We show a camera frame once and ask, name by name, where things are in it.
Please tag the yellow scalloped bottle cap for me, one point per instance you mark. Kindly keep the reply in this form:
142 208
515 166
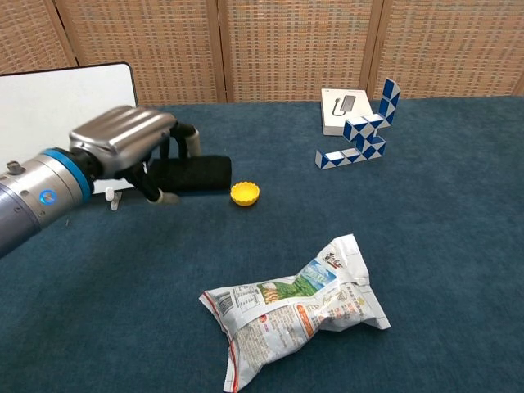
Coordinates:
245 195

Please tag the crumpled white snack bag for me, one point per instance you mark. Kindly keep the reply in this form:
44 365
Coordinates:
286 315

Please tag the blue white snake cube toy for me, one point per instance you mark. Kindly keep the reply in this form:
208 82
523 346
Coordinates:
364 139

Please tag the woven wooden screen panel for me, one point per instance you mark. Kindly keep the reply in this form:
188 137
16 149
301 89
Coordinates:
24 32
458 49
155 49
294 45

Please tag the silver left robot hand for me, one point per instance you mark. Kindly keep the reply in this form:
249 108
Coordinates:
123 135

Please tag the white board with black frame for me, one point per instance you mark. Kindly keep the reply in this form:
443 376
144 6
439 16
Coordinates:
41 106

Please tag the white plastic board stand foot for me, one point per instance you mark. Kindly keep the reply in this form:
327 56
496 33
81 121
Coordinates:
112 200

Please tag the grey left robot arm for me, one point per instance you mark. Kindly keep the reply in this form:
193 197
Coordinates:
37 196

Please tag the black felt blue-backed eraser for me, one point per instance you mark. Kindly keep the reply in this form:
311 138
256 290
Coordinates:
200 174

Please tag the white product box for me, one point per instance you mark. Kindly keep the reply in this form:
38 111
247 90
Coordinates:
344 112

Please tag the blue felt table cloth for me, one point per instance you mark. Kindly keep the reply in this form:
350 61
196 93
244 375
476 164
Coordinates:
123 307

